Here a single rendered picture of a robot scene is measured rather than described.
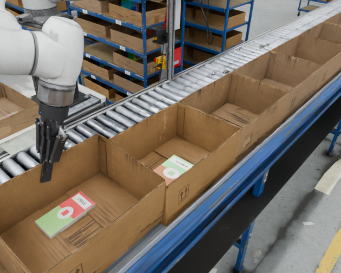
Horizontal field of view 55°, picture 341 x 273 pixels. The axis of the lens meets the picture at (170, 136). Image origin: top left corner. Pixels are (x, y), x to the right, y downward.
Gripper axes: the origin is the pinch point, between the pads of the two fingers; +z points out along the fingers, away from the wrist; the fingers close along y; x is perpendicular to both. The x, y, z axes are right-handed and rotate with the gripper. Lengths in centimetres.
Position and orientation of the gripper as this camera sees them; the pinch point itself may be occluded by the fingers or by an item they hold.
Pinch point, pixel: (45, 169)
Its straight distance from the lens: 99.3
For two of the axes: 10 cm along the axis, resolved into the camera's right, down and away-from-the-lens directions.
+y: -7.5, -4.0, 5.3
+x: -6.1, 1.2, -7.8
